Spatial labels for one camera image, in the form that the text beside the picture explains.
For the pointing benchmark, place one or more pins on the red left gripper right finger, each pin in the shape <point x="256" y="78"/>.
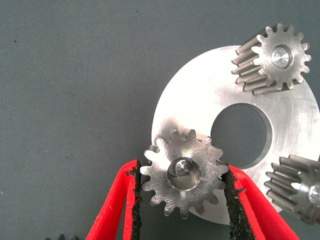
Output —
<point x="255" y="212"/>

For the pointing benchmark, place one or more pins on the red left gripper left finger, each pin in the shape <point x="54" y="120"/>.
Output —
<point x="110" y="212"/>

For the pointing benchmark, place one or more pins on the large steel bevel gear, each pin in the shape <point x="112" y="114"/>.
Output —
<point x="60" y="237"/>

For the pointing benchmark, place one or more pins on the small steel spur gear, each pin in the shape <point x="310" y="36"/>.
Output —
<point x="160" y="175"/>

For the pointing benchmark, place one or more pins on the steel gear on plate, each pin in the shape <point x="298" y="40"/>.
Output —
<point x="265" y="62"/>
<point x="287" y="185"/>

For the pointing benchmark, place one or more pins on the round metal plate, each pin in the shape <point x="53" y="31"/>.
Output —
<point x="195" y="100"/>

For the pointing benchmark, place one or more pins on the dark grey table cloth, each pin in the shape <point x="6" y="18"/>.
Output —
<point x="75" y="75"/>

